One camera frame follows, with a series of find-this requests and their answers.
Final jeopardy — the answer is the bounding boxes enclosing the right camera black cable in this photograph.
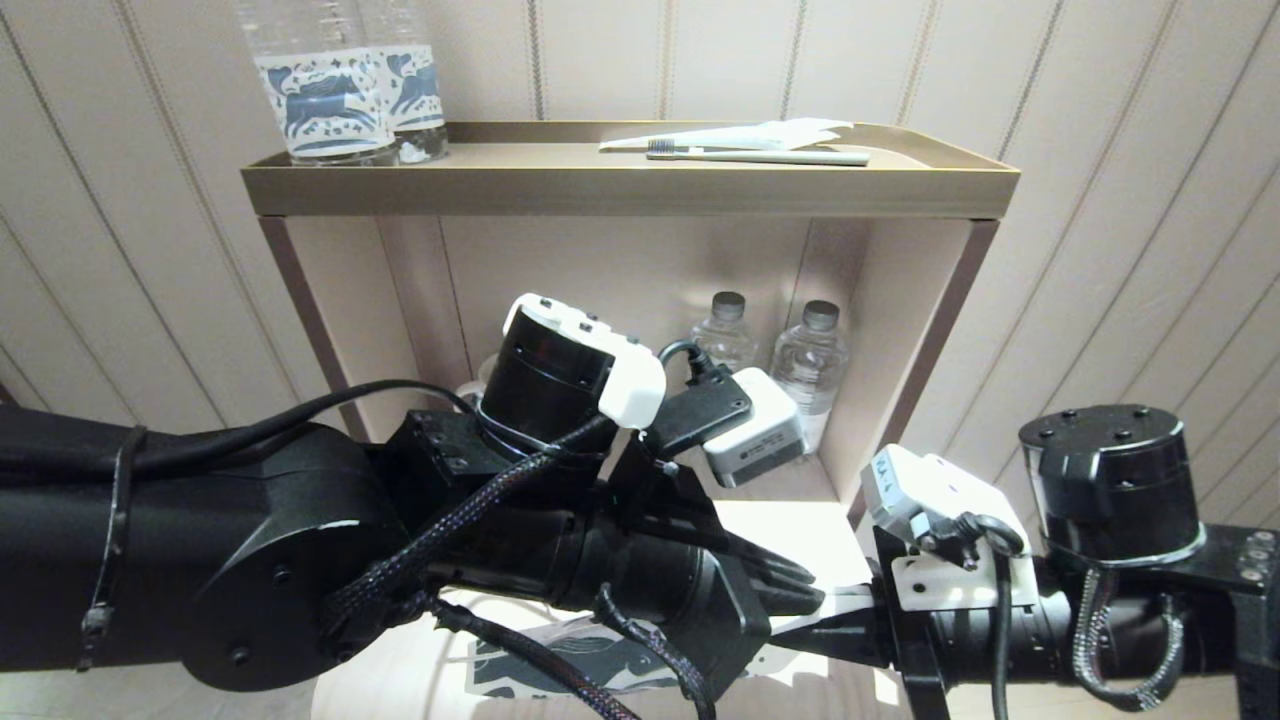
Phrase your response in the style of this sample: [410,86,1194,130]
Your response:
[955,512,1026,720]

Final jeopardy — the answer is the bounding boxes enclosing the large bottle horse print label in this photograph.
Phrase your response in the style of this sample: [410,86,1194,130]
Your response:
[355,0,451,163]
[235,0,399,166]

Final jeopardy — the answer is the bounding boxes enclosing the right arm braided black cable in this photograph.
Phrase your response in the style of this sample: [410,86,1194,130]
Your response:
[1072,565,1186,713]

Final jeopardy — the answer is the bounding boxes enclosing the grey-green toothbrush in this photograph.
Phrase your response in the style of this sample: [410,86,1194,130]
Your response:
[647,140,871,167]

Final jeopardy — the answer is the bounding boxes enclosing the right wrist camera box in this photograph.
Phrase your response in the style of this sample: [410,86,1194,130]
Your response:
[862,445,1041,611]

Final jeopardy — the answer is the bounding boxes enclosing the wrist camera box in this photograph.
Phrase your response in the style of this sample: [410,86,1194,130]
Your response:
[640,368,807,489]
[862,445,1041,611]

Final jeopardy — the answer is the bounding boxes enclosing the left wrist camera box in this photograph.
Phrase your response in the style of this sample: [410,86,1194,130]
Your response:
[640,368,807,489]

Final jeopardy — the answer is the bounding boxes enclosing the brass coloured tray shelf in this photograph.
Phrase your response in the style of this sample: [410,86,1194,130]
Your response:
[242,121,1021,221]

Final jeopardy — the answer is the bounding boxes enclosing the beige open shelf cabinet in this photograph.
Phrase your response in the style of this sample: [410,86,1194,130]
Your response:
[258,215,1001,531]

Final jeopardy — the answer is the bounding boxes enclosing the left camera short black cable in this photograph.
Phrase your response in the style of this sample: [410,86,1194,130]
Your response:
[658,340,721,386]

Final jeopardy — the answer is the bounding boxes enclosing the white horse-print zip pouch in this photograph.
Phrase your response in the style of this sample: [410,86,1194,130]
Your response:
[465,585,881,701]

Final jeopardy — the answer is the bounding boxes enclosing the small clear water bottle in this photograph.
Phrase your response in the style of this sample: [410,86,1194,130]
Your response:
[690,292,756,376]
[770,300,849,456]

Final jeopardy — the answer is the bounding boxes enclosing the left arm braided black cable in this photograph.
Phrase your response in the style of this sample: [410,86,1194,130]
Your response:
[320,415,721,720]

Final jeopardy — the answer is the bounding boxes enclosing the left arm smooth black cable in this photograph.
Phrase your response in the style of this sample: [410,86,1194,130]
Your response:
[130,380,476,476]

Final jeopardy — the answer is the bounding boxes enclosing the arm braided black cable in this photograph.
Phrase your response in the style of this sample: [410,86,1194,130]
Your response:
[1072,565,1186,713]
[320,415,721,720]

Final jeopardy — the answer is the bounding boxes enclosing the white paper wrapper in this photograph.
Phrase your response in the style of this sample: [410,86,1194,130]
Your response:
[600,118,854,153]

